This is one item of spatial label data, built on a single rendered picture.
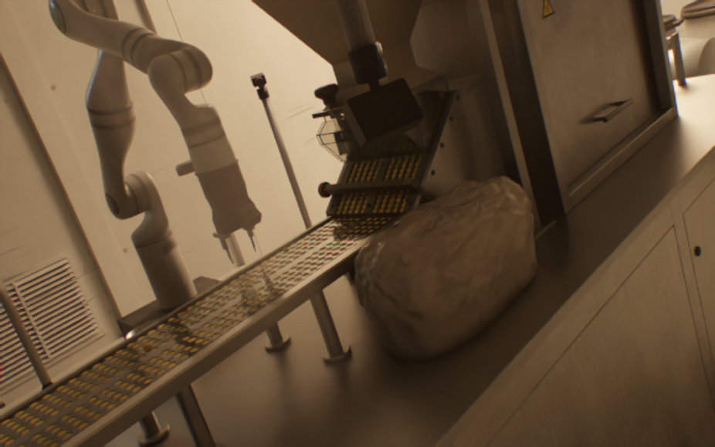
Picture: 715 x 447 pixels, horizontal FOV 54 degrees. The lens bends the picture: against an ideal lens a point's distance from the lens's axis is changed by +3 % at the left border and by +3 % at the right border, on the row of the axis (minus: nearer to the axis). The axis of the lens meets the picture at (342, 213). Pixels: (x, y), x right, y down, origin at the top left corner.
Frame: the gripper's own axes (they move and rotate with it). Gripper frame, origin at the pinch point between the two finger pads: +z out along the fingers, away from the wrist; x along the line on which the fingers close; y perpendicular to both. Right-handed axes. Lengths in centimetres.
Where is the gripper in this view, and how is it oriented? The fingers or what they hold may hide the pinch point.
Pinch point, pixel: (244, 256)
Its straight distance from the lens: 127.9
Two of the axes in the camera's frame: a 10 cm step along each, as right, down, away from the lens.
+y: 6.1, 0.3, -8.0
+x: 7.4, -4.0, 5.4
